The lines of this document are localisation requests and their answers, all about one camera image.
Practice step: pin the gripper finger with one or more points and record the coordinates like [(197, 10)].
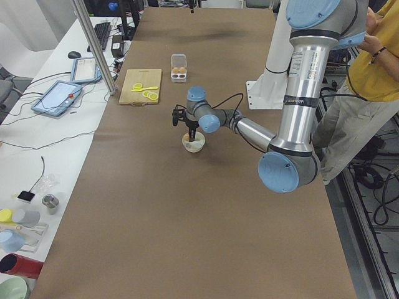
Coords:
[(191, 135)]

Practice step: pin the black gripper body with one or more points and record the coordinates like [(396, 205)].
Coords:
[(191, 124)]

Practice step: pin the clear plastic egg box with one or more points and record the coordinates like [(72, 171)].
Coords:
[(178, 60)]

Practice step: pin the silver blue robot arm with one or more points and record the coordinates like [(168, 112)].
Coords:
[(304, 34)]

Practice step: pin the white bowl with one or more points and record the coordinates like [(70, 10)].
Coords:
[(197, 145)]

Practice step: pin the wooden cutting board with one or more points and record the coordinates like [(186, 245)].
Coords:
[(148, 77)]

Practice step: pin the black power adapter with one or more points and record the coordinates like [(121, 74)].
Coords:
[(117, 47)]

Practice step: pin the black keyboard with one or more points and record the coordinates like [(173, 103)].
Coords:
[(102, 31)]

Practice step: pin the far teach pendant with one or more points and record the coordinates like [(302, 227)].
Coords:
[(85, 70)]

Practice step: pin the teach pendant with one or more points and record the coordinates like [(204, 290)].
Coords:
[(85, 70), (57, 99)]

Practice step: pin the black computer mouse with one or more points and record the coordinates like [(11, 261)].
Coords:
[(74, 55)]

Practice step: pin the near teach pendant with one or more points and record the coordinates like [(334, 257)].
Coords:
[(57, 99)]

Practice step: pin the crumpled clear plastic bag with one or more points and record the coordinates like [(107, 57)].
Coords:
[(47, 183)]

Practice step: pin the small steel cup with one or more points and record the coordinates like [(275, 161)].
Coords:
[(51, 203)]

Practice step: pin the black square pad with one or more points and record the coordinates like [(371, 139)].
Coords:
[(26, 196)]

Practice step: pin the person in yellow shirt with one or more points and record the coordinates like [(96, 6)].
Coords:
[(367, 99)]

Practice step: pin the grey cup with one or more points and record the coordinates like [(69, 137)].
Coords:
[(26, 218)]

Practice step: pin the yellow cup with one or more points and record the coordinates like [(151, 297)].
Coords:
[(6, 215)]

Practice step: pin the blue cup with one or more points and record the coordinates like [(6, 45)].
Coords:
[(11, 241)]

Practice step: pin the red bottle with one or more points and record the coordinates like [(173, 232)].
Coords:
[(14, 264)]

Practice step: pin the green bowl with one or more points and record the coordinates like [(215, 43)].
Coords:
[(14, 288)]

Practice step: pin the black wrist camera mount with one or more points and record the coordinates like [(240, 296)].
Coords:
[(178, 115)]

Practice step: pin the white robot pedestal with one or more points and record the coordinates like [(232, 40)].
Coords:
[(268, 91)]

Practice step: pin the aluminium frame post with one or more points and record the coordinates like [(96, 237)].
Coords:
[(88, 29)]

